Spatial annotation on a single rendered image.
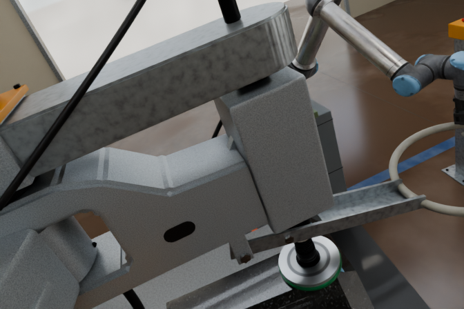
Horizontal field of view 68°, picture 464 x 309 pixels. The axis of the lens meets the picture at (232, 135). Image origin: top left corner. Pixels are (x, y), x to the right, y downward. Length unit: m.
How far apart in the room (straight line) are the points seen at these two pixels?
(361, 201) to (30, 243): 1.02
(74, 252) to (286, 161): 0.58
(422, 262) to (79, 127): 2.02
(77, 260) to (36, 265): 0.16
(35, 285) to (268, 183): 0.56
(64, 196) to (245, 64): 0.49
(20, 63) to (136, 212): 5.20
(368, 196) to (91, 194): 0.94
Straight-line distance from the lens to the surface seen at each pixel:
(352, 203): 1.31
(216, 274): 1.41
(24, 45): 5.89
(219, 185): 0.87
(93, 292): 1.03
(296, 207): 0.99
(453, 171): 2.91
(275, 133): 0.84
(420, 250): 2.41
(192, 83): 0.74
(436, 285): 2.27
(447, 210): 1.33
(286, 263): 1.31
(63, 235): 0.97
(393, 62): 1.48
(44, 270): 0.89
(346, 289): 1.32
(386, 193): 1.40
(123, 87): 0.73
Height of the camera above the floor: 1.86
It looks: 28 degrees down
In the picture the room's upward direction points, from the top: 21 degrees counter-clockwise
